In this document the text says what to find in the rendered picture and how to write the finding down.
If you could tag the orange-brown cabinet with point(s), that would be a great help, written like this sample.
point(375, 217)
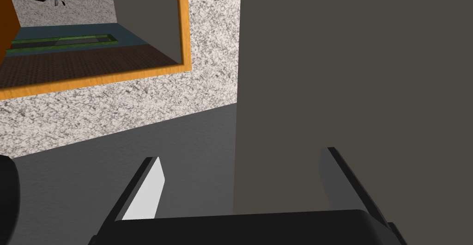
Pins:
point(7, 26)

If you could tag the grey-brown door leaf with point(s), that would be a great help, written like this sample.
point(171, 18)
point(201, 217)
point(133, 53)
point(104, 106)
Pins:
point(354, 82)

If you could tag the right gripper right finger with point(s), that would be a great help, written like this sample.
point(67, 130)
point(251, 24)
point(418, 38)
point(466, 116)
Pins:
point(338, 186)

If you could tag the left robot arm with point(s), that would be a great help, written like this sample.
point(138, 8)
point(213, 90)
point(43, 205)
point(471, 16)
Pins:
point(6, 200)

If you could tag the green rug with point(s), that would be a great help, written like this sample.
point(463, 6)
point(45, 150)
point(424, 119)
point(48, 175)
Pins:
point(33, 42)

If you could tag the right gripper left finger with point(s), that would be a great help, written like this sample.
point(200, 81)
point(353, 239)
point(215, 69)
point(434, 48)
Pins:
point(146, 197)

